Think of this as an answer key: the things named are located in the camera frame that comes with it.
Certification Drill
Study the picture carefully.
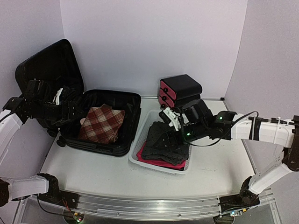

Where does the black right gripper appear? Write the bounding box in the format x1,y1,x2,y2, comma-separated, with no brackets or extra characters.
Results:
154,121,208,153

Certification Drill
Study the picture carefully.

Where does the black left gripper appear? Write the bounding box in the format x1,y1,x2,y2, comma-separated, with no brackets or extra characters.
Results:
29,100,85,126

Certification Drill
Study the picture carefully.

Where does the red plaid garment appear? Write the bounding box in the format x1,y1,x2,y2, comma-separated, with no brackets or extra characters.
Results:
78,104,125,144

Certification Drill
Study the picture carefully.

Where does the black pink drawer organizer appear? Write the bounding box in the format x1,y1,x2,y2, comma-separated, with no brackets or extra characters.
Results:
158,74,202,109

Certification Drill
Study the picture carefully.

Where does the dark dotted garment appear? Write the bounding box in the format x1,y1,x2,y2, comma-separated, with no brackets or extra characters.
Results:
141,121,189,166

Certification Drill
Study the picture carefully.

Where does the black ribbed hard-shell suitcase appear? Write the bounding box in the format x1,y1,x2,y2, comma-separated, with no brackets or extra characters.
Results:
15,39,141,157

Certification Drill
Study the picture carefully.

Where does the pink garment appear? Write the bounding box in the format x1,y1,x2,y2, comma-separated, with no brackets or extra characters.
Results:
136,143,186,171

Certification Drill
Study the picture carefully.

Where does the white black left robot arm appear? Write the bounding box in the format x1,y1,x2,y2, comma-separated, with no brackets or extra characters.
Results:
0,80,83,208

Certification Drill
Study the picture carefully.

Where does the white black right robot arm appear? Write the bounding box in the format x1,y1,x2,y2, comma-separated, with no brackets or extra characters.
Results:
172,100,299,211

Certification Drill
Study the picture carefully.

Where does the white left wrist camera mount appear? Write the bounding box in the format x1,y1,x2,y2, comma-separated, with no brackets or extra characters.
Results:
53,87,63,105

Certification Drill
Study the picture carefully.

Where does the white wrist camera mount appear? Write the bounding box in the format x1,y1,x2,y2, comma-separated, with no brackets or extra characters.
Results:
159,107,182,131
53,87,63,105

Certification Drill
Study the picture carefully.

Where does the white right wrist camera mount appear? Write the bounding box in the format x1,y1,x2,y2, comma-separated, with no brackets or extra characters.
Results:
159,107,182,131

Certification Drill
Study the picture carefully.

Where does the aluminium rail frame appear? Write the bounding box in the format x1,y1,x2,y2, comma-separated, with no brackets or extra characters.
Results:
14,182,281,224

